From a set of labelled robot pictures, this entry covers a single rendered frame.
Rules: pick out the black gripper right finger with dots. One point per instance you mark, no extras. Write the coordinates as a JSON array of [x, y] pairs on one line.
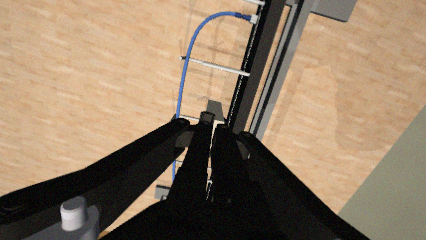
[[300, 214]]

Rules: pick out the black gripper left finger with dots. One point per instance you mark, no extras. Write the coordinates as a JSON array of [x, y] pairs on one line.
[[82, 204]]

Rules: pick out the blue cable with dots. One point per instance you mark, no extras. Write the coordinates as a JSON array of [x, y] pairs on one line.
[[225, 13]]

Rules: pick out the black patch panel rack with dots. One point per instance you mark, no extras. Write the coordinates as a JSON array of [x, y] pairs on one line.
[[252, 67]]

